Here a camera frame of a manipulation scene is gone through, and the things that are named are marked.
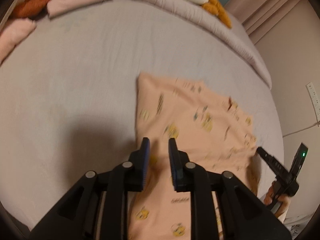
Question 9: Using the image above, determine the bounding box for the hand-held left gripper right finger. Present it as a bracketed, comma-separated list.
[168, 137, 292, 240]

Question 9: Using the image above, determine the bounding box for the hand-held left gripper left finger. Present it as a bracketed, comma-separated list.
[30, 137, 150, 240]

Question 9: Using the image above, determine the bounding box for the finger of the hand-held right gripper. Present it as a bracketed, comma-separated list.
[256, 147, 290, 178]

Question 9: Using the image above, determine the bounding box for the peach printed baby shirt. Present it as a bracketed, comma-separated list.
[127, 72, 259, 240]

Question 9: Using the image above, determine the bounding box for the person's right hand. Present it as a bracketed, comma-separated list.
[263, 182, 292, 222]

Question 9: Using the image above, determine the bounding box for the white printed cloth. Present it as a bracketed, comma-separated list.
[284, 214, 316, 234]

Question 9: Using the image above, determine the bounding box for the lilac quilt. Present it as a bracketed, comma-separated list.
[116, 0, 273, 88]

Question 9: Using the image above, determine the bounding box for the pink curtain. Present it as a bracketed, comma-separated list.
[224, 0, 302, 44]

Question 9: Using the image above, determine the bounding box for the salmon pink folded garment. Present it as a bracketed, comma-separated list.
[0, 19, 37, 65]

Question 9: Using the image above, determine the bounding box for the white cable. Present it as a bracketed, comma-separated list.
[282, 120, 320, 138]

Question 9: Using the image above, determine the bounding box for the white wall outlet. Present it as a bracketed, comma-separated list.
[306, 82, 320, 117]

